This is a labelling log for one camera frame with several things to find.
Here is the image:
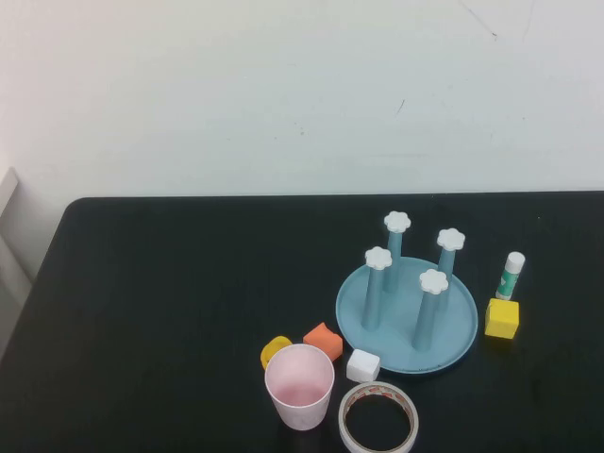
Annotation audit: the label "pink plastic cup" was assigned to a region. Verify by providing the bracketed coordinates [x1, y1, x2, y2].
[264, 343, 336, 431]

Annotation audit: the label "yellow foam cube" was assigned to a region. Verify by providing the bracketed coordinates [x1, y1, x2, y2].
[484, 297, 521, 340]

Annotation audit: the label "yellow rubber duck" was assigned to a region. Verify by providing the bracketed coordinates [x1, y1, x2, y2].
[260, 335, 294, 372]

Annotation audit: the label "white foam block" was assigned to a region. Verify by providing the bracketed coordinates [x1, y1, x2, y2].
[345, 348, 381, 383]

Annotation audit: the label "clear tape roll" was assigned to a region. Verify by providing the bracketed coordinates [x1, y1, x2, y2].
[338, 381, 420, 453]

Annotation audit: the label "blue cup stand white caps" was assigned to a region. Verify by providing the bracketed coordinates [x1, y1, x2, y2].
[335, 210, 479, 376]

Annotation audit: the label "orange foam block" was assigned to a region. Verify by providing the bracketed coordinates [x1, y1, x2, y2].
[302, 322, 344, 363]

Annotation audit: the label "green white glue stick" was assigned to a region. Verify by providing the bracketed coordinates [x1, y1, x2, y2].
[495, 251, 527, 301]

